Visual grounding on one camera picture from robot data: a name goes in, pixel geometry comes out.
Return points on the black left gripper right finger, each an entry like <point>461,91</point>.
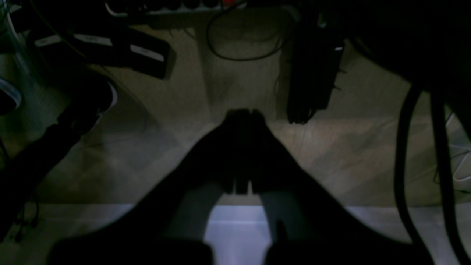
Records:
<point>308,225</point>

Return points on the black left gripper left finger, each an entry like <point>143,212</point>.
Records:
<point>167,226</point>

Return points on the black power adapter brick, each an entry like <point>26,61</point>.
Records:
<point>109,45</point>

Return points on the black power strip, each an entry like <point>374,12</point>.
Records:
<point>128,8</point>

